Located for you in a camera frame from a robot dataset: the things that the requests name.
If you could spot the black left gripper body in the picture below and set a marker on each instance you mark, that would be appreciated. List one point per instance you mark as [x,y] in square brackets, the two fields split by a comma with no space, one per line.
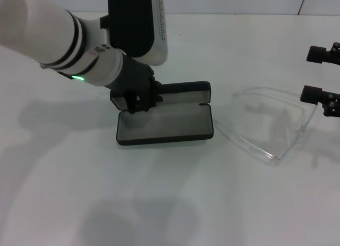
[135,73]

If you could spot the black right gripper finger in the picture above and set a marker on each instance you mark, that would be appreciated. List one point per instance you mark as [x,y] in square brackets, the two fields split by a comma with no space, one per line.
[312,94]
[317,54]

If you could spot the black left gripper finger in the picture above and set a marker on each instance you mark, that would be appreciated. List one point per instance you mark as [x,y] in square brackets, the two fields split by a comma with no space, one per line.
[154,93]
[132,102]

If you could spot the black glasses case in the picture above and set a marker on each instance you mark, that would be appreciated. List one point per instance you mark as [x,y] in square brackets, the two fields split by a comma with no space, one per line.
[164,123]

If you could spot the clear white glasses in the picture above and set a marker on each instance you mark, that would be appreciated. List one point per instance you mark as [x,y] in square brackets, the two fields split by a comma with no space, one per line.
[272,161]

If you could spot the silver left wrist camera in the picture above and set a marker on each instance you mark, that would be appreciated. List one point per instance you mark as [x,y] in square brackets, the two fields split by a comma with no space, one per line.
[132,23]

